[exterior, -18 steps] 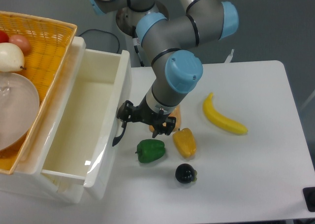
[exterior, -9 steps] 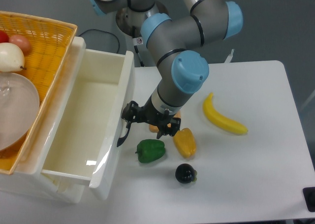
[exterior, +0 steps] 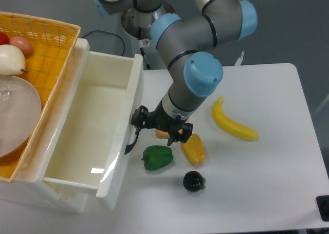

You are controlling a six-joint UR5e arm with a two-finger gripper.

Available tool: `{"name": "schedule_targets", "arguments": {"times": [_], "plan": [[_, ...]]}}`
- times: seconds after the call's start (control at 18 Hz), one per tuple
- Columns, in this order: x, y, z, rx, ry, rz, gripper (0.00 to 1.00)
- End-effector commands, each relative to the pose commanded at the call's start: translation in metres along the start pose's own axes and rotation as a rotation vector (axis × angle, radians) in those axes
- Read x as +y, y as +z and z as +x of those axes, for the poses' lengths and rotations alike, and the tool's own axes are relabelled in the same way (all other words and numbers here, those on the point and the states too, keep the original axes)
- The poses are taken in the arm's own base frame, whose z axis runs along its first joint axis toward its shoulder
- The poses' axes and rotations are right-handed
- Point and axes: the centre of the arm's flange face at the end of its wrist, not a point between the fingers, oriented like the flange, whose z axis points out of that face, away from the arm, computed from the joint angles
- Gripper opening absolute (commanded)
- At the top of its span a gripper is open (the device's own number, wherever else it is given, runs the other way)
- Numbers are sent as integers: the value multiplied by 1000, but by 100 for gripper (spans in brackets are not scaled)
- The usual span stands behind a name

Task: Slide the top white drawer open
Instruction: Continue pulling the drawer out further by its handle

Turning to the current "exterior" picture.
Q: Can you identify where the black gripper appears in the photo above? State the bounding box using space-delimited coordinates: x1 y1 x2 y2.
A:
130 105 193 146

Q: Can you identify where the black top drawer handle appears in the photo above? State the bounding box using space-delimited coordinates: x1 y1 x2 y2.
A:
124 128 141 155

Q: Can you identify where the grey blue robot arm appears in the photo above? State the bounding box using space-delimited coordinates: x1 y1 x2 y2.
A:
94 0 258 144

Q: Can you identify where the white drawer cabinet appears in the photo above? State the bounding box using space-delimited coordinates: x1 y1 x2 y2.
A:
1 39 90 212

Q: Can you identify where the toy bread croissant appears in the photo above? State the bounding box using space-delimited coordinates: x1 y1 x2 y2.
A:
155 119 189 139

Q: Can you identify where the green bell pepper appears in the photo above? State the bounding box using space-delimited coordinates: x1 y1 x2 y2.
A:
141 145 173 171

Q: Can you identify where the yellow bell pepper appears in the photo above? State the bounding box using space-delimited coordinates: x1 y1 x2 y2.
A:
180 134 205 166

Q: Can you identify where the yellow banana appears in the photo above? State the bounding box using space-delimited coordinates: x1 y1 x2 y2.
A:
211 97 259 141

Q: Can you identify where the dark purple eggplant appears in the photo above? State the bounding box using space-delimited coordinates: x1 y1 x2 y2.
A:
182 171 206 192

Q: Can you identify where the yellow woven basket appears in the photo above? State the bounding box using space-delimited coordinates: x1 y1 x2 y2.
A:
1 11 81 183

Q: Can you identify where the pink plate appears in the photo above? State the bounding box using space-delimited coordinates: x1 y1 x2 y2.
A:
1 76 41 157

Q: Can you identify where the pink peach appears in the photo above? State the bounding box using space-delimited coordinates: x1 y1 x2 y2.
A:
9 36 33 58

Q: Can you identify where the white pear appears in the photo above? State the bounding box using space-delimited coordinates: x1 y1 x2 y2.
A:
1 44 27 76

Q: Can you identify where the black corner device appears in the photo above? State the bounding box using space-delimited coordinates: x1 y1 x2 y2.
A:
316 195 329 222

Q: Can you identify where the red tomato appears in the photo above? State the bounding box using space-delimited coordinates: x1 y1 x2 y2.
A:
0 31 10 45

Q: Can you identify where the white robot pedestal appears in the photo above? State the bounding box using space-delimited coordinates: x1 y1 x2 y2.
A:
121 1 175 70

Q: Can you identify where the black cable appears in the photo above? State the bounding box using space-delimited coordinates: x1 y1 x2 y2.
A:
81 29 126 56

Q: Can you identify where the metal base bracket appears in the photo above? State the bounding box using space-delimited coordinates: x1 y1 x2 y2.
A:
234 51 245 66

